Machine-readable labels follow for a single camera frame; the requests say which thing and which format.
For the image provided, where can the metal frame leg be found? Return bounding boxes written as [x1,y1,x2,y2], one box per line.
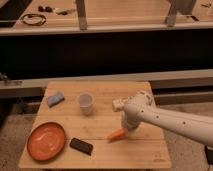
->
[165,0,197,27]
[75,0,87,30]

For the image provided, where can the clear plastic cup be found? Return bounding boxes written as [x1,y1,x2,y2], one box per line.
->
[77,92,93,115]

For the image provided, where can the black rectangular block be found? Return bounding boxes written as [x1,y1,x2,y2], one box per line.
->
[70,138,93,155]

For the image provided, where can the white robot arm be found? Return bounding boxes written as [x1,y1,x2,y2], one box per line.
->
[121,91,213,148]

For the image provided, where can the dark small objects on bench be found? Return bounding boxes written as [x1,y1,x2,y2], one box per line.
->
[38,6,53,13]

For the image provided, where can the metal frame leg right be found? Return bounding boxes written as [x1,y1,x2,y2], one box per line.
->
[165,0,197,27]

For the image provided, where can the blue sponge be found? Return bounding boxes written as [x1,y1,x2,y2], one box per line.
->
[47,92,64,107]

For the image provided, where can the orange pepper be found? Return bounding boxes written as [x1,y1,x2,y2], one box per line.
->
[107,128,126,142]

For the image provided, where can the metal frame leg left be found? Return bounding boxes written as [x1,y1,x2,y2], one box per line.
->
[75,0,87,30]

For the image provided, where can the white tube box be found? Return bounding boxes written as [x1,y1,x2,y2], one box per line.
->
[112,98,128,112]

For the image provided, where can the black coiled cable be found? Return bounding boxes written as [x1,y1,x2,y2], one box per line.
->
[20,13,47,27]

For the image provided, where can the white object on bench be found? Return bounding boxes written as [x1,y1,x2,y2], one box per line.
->
[54,8,76,15]

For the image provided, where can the orange plate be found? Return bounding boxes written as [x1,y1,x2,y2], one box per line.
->
[27,122,66,161]

